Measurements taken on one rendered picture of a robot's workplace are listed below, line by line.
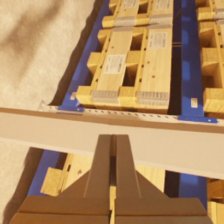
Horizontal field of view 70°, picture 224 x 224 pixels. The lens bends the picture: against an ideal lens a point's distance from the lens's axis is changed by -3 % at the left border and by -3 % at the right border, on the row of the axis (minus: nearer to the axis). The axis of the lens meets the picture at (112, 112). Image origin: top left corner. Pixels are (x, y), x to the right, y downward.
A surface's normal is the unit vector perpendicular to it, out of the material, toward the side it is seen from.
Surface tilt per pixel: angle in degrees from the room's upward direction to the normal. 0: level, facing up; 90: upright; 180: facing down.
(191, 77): 90
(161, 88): 90
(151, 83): 90
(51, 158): 90
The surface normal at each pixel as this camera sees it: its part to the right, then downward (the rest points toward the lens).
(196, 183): -0.22, -0.48
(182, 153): -0.27, -0.05
